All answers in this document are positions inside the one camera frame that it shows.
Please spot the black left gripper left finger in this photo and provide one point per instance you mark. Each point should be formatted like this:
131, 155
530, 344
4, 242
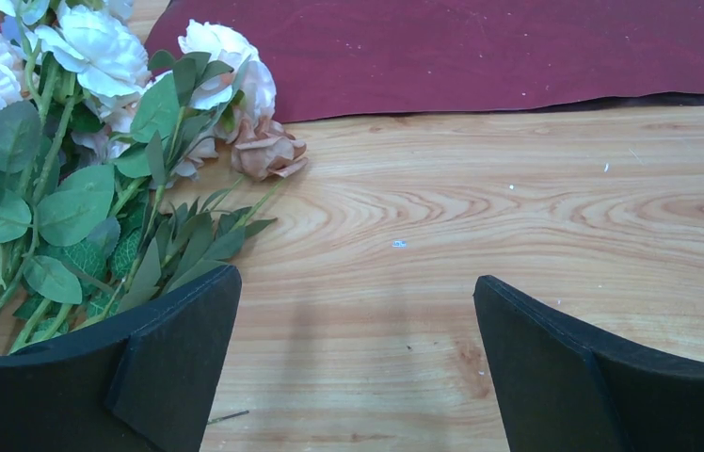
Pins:
141, 380

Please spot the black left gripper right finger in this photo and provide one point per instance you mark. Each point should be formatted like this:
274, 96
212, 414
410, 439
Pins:
565, 385

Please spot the fake flower bunch with leaves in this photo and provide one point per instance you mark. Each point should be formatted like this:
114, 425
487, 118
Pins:
94, 130

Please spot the dark red wrapping paper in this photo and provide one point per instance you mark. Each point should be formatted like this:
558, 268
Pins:
340, 58

